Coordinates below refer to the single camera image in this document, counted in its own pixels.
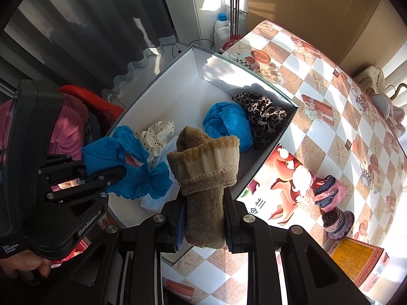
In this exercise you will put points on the checkered patterned tablecloth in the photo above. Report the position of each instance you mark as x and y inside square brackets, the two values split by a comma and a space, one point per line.
[318, 146]

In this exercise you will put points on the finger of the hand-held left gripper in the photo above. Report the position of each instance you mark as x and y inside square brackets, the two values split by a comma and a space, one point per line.
[63, 163]
[105, 176]

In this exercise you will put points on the cream polka dot scrunchie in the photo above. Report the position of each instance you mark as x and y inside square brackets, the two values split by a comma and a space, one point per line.
[155, 136]

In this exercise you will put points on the pink clothing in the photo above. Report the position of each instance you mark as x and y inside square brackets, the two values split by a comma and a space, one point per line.
[70, 124]

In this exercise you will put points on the white plastic jug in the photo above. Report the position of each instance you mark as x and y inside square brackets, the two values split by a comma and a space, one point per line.
[222, 31]

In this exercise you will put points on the pink patterned carton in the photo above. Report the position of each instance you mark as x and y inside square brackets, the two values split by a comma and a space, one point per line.
[359, 260]

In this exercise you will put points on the brown knit sock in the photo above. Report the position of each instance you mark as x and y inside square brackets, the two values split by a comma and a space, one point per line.
[203, 178]

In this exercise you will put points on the red chair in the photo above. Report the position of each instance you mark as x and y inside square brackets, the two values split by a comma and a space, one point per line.
[106, 106]

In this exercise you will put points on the bright blue shoe cover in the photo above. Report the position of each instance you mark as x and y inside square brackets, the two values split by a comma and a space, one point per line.
[111, 149]
[229, 124]

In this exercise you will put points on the grey pleated curtain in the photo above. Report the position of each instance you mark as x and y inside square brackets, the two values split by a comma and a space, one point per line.
[79, 38]

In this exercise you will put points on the floral tissue pack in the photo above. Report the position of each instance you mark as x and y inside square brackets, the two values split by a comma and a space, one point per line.
[279, 178]

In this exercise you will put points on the red-tipped metal poles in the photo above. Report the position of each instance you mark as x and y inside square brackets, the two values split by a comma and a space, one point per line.
[234, 6]

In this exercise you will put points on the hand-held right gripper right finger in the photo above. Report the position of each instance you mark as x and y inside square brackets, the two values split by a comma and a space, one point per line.
[228, 228]

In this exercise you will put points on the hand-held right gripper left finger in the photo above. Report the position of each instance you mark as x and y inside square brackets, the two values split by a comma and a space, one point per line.
[180, 228]

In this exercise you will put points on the large cardboard box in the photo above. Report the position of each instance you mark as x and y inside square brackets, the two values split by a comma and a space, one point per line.
[318, 12]

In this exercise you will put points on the leopard print scrunchie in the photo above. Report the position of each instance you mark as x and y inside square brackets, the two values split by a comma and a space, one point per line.
[264, 117]

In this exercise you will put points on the person's left hand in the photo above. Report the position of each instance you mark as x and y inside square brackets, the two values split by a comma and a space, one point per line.
[25, 265]

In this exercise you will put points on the grey storage box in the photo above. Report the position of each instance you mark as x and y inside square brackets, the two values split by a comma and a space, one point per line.
[190, 101]

